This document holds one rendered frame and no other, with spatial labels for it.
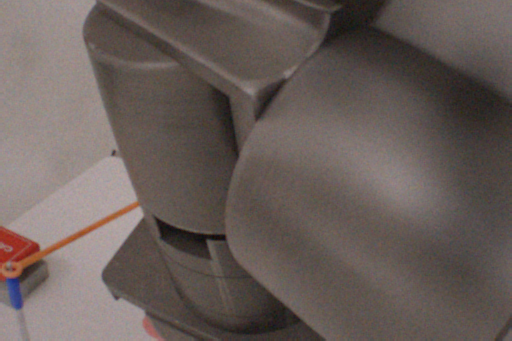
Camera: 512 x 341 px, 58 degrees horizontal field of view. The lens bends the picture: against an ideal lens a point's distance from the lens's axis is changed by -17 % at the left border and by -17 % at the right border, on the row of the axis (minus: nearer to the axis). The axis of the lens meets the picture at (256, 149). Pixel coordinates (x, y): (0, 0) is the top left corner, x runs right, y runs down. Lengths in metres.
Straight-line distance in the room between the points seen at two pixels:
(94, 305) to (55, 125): 1.43
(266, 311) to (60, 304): 0.26
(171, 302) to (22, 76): 1.83
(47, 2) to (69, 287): 1.76
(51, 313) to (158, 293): 0.22
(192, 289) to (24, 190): 1.67
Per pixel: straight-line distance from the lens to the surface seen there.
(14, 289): 0.27
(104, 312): 0.40
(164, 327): 0.19
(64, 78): 1.86
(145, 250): 0.20
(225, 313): 0.16
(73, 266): 0.45
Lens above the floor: 1.44
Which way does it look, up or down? 71 degrees down
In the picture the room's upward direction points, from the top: 32 degrees counter-clockwise
